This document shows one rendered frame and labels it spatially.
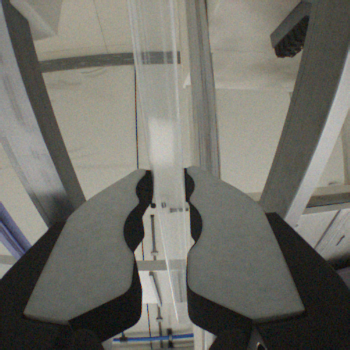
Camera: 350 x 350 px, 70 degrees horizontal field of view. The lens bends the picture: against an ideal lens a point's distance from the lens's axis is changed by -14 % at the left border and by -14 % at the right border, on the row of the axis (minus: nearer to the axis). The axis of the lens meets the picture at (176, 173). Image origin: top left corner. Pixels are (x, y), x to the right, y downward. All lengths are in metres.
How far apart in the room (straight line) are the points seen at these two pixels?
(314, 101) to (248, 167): 1.88
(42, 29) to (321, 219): 0.35
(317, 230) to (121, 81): 1.88
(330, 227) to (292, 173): 0.14
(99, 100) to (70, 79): 0.29
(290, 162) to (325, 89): 0.09
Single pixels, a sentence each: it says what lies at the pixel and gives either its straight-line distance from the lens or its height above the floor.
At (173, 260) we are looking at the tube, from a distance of 0.18.
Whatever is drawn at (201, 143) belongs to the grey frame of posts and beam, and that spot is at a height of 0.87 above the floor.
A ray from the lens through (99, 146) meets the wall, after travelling 2.02.
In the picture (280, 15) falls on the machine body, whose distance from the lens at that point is 0.62.
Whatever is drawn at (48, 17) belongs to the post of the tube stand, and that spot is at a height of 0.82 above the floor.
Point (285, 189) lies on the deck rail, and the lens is 0.30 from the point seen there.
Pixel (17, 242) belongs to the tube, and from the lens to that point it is 0.20.
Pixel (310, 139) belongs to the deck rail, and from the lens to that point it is 0.26.
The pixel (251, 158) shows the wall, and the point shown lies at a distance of 2.12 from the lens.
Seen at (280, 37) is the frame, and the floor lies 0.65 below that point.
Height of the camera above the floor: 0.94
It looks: 1 degrees down
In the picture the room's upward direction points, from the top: 177 degrees clockwise
